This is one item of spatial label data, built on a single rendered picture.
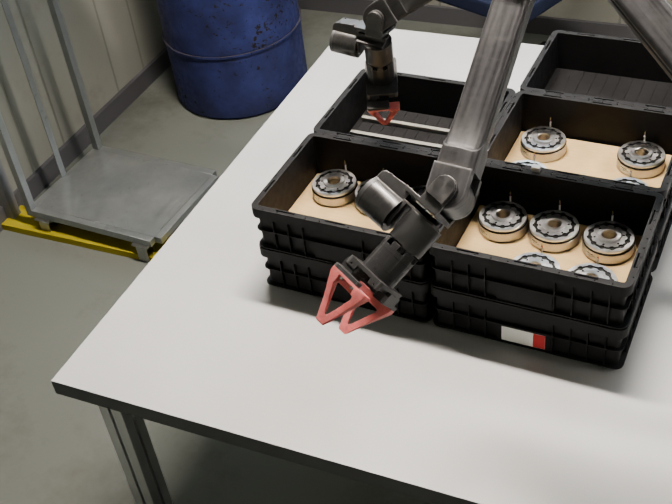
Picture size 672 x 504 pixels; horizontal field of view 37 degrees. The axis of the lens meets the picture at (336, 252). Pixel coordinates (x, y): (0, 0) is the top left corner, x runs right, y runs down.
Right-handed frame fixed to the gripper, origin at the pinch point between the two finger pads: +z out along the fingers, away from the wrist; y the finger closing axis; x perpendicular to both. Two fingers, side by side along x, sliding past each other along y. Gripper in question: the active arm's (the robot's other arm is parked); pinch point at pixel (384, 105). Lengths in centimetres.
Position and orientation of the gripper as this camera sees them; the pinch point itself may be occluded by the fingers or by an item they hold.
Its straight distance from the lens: 221.7
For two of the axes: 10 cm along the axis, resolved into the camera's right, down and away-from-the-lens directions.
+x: 9.9, -0.8, -0.7
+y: 0.2, 8.3, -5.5
